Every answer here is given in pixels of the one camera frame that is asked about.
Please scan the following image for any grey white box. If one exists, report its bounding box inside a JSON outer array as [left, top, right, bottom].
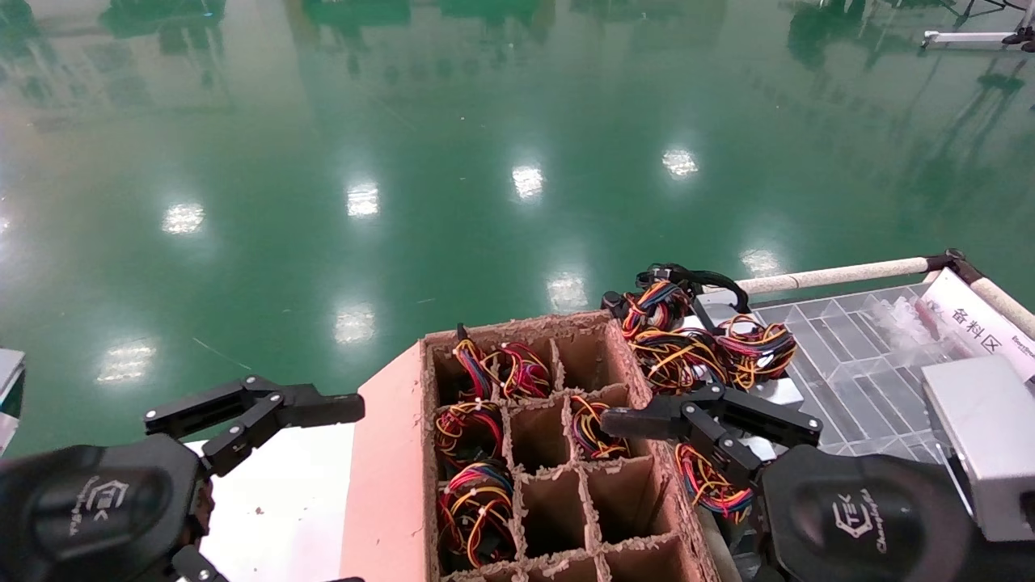
[[0, 348, 26, 453]]

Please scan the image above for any wire bundle top-left cell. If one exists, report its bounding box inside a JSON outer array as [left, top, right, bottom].
[[493, 341, 553, 399], [451, 323, 496, 401]]

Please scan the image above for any white padded tube frame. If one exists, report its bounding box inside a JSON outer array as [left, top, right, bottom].
[[736, 249, 1035, 339]]

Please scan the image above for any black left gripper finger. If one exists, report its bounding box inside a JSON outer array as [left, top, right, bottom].
[[172, 546, 365, 582], [144, 376, 365, 478]]

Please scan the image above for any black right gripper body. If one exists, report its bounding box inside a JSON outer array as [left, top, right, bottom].
[[758, 445, 995, 582]]

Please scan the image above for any white metal base bar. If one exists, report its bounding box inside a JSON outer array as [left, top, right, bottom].
[[922, 29, 1021, 51]]

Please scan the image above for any clear plastic grid tray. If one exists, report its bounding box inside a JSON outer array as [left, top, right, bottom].
[[752, 283, 971, 467]]

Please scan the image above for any clear plastic bag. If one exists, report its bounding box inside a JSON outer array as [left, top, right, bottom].
[[872, 295, 951, 350]]

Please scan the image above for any brown cardboard divider box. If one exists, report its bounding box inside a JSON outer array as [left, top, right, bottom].
[[340, 311, 720, 582]]

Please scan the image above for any white sign with Chinese text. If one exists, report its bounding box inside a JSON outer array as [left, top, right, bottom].
[[918, 268, 1035, 382]]

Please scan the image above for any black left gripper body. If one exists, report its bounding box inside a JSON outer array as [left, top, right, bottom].
[[0, 434, 213, 582]]

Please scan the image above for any power supply with black cable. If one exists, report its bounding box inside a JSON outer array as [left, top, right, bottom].
[[602, 264, 757, 340]]

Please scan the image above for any wire bundle middle-left cell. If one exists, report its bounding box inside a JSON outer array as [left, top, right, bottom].
[[435, 401, 505, 463]]

